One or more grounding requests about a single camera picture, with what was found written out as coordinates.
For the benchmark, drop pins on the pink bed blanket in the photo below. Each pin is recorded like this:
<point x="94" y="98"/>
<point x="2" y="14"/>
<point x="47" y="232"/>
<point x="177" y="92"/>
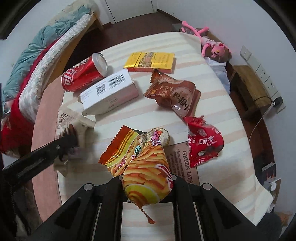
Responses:
<point x="45" y="184"/>

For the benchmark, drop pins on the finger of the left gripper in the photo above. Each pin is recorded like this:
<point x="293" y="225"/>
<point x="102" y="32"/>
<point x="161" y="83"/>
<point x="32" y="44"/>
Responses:
<point x="66" y="146"/>

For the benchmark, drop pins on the orange chips snack bag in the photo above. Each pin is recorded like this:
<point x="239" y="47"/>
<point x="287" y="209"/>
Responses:
<point x="141" y="161"/>

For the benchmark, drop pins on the yellow book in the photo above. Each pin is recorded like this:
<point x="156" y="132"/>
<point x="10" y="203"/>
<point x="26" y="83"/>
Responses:
<point x="148" y="61"/>

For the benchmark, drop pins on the wooden bedside stool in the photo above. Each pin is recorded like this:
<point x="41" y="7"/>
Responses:
<point x="250" y="89"/>

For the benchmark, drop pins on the teal quilt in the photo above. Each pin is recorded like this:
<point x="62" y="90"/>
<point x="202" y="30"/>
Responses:
<point x="17" y="58"/>

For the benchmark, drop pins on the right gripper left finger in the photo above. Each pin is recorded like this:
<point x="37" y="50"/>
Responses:
<point x="92" y="213"/>

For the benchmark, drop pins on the red blanket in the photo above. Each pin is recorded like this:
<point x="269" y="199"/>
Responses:
<point x="17" y="131"/>

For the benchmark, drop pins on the red cola can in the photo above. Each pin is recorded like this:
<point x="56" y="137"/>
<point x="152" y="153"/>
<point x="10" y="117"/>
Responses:
<point x="83" y="74"/>

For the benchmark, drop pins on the pink panther plush toy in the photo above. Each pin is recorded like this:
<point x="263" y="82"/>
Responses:
<point x="215" y="50"/>

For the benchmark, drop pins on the white cardboard box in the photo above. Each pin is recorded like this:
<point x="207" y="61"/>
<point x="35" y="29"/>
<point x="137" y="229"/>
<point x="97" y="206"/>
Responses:
<point x="108" y="93"/>

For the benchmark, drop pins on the checkered grey pillow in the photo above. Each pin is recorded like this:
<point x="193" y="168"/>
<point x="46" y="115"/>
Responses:
<point x="30" y="97"/>

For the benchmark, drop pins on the white paper wrapper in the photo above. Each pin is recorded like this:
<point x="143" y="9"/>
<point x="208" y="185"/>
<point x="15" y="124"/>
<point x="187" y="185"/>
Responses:
<point x="71" y="121"/>

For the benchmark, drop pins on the red snack wrapper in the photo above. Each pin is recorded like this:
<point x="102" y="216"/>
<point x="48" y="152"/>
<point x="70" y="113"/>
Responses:
<point x="205" y="140"/>

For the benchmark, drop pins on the black charger plug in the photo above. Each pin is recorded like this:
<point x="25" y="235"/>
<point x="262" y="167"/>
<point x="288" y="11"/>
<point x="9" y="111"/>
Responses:
<point x="277" y="102"/>

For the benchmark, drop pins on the brown snack wrapper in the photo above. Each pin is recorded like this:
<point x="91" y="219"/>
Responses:
<point x="179" y="95"/>

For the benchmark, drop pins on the brown green life label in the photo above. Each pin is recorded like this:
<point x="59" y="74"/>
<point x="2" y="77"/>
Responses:
<point x="178" y="159"/>

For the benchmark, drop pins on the striped bed mattress cover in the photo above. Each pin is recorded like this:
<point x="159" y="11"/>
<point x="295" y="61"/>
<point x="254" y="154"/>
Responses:
<point x="231" y="173"/>

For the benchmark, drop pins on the white door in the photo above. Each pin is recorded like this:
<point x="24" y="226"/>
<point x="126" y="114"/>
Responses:
<point x="125" y="9"/>

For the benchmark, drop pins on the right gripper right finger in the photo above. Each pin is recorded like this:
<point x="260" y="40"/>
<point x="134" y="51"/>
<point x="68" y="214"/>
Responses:
<point x="203" y="213"/>

